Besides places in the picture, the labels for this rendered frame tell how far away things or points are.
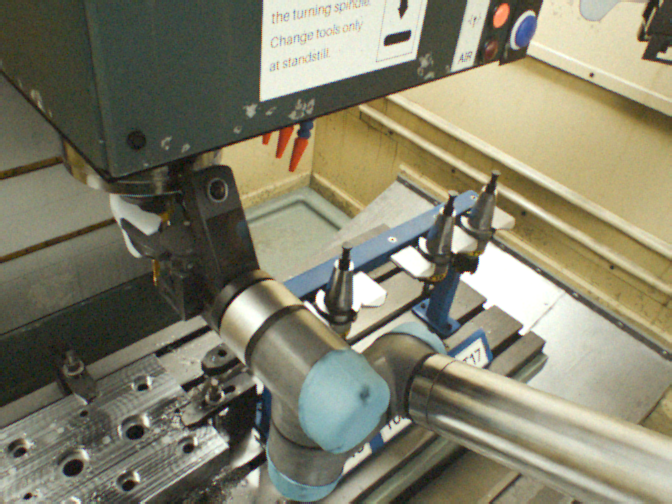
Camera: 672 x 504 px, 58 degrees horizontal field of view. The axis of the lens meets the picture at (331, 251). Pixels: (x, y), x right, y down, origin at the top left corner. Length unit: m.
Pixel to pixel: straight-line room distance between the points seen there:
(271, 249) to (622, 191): 1.04
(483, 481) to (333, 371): 0.87
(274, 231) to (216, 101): 1.62
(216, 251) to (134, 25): 0.26
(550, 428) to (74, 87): 0.43
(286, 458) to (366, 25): 0.37
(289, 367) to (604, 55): 1.06
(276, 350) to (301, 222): 1.56
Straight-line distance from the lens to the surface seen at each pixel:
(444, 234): 0.96
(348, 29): 0.45
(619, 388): 1.53
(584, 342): 1.56
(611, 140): 1.43
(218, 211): 0.55
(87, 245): 1.27
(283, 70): 0.42
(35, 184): 1.15
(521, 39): 0.63
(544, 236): 1.59
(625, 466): 0.53
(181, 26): 0.37
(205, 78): 0.39
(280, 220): 2.05
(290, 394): 0.50
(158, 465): 0.98
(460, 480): 1.30
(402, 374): 0.62
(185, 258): 0.58
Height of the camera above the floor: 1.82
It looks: 40 degrees down
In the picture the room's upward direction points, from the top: 8 degrees clockwise
